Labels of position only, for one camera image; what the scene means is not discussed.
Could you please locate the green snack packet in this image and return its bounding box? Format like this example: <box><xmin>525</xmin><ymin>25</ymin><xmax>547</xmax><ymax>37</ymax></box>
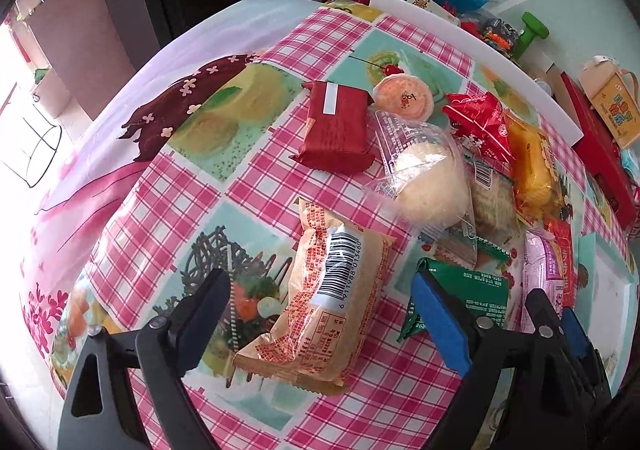
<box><xmin>406</xmin><ymin>257</ymin><xmax>509</xmax><ymax>327</ymax></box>

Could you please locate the pink purple snack packet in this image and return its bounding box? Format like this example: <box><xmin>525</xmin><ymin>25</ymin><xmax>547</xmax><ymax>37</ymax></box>
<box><xmin>521</xmin><ymin>231</ymin><xmax>564</xmax><ymax>333</ymax></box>

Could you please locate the round biscuit clear packet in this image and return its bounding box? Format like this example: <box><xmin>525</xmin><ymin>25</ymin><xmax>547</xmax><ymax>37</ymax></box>
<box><xmin>464</xmin><ymin>155</ymin><xmax>518</xmax><ymax>247</ymax></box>

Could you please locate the red gold packet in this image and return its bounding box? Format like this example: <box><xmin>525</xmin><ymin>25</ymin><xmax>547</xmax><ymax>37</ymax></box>
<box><xmin>544</xmin><ymin>216</ymin><xmax>577</xmax><ymax>308</ymax></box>

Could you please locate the orange barcode bread packet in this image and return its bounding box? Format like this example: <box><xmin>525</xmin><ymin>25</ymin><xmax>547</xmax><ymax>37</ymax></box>
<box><xmin>234</xmin><ymin>199</ymin><xmax>395</xmax><ymax>396</ymax></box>

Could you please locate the yellow cake snack packet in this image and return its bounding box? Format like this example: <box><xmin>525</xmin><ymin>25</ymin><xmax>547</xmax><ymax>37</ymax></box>
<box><xmin>504</xmin><ymin>113</ymin><xmax>562</xmax><ymax>225</ymax></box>

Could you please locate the clear bag round bun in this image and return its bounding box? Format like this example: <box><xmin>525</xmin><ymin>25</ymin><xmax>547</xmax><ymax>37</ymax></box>
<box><xmin>368</xmin><ymin>110</ymin><xmax>477</xmax><ymax>269</ymax></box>

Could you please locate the shiny red crinkled packet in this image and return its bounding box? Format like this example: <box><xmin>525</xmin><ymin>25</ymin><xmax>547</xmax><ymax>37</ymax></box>
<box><xmin>442</xmin><ymin>92</ymin><xmax>514</xmax><ymax>164</ymax></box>

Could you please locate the dark red block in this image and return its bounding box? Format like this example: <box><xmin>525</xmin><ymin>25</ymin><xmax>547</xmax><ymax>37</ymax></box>
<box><xmin>292</xmin><ymin>80</ymin><xmax>375</xmax><ymax>176</ymax></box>

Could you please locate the orange lid jelly cup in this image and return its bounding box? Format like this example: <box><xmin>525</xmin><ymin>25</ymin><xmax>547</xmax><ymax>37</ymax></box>
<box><xmin>372</xmin><ymin>74</ymin><xmax>435</xmax><ymax>121</ymax></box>

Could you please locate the large red gift box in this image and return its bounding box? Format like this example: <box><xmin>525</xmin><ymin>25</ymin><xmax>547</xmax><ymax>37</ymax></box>
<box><xmin>561</xmin><ymin>72</ymin><xmax>636</xmax><ymax>231</ymax></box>

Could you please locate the checkered picture tablecloth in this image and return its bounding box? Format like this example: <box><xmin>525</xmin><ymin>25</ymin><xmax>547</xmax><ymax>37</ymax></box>
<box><xmin>19</xmin><ymin>0</ymin><xmax>640</xmax><ymax>450</ymax></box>

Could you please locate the yellow wooden sign box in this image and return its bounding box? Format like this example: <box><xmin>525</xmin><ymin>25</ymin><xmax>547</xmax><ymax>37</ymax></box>
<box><xmin>578</xmin><ymin>55</ymin><xmax>639</xmax><ymax>149</ymax></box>

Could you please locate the toy pile in box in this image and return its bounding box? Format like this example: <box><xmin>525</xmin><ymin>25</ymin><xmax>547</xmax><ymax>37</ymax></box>
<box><xmin>460</xmin><ymin>13</ymin><xmax>520</xmax><ymax>58</ymax></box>

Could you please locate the green dumbbell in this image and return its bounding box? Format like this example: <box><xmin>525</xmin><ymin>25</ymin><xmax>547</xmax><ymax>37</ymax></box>
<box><xmin>512</xmin><ymin>12</ymin><xmax>549</xmax><ymax>60</ymax></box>

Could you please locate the yellow card game box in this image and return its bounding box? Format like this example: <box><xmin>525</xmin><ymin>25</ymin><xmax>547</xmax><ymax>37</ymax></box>
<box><xmin>407</xmin><ymin>0</ymin><xmax>460</xmax><ymax>26</ymax></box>

